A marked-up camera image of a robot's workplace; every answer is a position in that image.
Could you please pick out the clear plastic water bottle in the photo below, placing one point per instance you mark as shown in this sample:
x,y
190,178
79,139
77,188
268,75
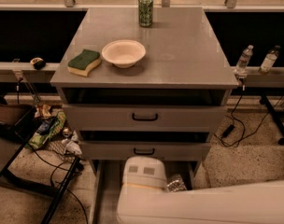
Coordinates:
x,y
175,183

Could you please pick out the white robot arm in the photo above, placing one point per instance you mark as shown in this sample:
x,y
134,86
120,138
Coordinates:
x,y
144,199

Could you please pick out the grey drawer cabinet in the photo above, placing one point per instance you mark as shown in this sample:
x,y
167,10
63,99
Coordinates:
x,y
184,65

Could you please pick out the grey top drawer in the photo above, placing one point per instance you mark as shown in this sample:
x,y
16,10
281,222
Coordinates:
x,y
149,118

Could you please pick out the grey middle drawer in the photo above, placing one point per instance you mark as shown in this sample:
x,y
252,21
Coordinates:
x,y
168,151

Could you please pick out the grey open bottom drawer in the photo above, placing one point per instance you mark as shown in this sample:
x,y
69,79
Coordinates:
x,y
107,186

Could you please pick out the clear water bottle on ledge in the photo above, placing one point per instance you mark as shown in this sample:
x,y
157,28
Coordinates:
x,y
243,60

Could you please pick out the white paper bowl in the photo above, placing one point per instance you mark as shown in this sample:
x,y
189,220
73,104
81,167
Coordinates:
x,y
123,53

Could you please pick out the green yellow sponge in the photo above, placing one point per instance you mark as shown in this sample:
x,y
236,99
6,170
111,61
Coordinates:
x,y
84,63

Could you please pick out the crumpled white wrapper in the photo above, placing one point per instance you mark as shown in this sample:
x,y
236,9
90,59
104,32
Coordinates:
x,y
72,147

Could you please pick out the green snack bag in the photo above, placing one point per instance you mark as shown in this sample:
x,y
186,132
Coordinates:
x,y
47,130

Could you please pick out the green drink can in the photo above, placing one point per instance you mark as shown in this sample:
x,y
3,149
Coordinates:
x,y
145,12

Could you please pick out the black yellow tape measure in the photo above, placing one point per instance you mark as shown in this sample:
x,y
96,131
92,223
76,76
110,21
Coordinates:
x,y
38,63

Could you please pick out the dark folding chair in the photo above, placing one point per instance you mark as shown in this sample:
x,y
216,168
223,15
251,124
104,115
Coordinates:
x,y
17,126

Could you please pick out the black wheeled stand leg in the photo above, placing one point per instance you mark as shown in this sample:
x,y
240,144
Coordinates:
x,y
275,116

